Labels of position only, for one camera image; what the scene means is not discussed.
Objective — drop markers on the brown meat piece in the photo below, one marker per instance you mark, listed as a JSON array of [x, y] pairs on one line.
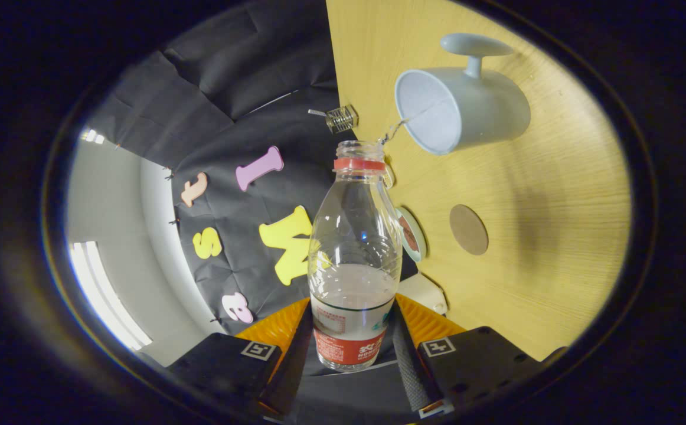
[[409, 235]]

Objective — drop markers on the pale green plate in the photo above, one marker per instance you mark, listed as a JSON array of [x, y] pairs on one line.
[[421, 242]]

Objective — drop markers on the wooden table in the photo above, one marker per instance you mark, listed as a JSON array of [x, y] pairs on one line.
[[555, 206]]

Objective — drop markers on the black backdrop cloth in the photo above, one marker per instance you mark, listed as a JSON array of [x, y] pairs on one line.
[[231, 94]]

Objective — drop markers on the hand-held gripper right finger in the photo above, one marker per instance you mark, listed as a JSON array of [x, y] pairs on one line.
[[411, 372]]

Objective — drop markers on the white toaster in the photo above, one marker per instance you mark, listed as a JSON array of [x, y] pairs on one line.
[[425, 292]]

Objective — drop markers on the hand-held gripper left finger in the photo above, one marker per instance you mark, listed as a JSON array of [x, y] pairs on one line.
[[290, 378]]

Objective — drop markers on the small ceiling light panel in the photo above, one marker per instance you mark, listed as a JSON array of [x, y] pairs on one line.
[[92, 137]]

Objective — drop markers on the round brown coaster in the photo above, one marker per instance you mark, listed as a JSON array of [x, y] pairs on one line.
[[469, 230]]

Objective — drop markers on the metal spoon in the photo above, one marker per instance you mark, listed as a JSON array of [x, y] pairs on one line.
[[317, 112]]

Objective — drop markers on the clear plastic juice bottle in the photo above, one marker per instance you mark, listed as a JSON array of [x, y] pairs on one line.
[[352, 283]]

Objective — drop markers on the large ceiling light panel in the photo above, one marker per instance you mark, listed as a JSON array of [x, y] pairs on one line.
[[104, 295]]

